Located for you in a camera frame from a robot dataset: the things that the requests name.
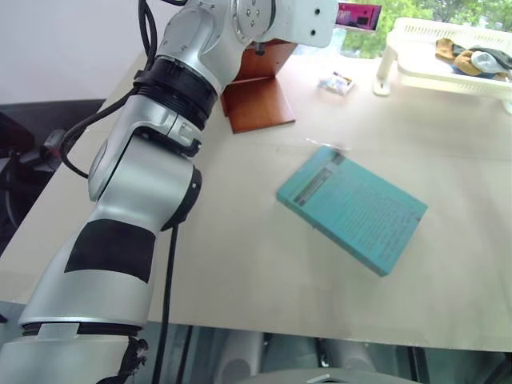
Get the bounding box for wooden bookshelf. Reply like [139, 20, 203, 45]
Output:
[219, 38, 299, 135]

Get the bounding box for grey rounded robot leg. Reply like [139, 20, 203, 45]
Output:
[222, 330, 266, 381]

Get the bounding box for magenta box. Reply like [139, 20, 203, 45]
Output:
[334, 1, 382, 34]

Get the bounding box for teal book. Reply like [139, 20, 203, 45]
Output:
[275, 145, 429, 278]

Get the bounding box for light blue sock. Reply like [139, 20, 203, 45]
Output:
[470, 51, 502, 74]

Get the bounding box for clear plastic wrapper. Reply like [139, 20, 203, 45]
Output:
[304, 137, 354, 154]

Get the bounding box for white plastic rack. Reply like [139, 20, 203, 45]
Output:
[372, 17, 512, 102]

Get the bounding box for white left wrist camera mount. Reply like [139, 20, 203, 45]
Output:
[250, 0, 340, 50]

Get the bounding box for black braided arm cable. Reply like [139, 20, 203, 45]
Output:
[58, 0, 159, 179]

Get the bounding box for black smooth cable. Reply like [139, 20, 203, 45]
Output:
[150, 222, 180, 384]

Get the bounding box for brown sock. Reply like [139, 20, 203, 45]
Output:
[434, 37, 479, 76]

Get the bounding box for small clear plastic packet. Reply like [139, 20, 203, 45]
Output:
[318, 70, 356, 97]

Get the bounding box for cloth items in rack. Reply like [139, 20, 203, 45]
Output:
[451, 44, 512, 74]

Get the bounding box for black plug with red mark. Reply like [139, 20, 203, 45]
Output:
[42, 129, 68, 162]

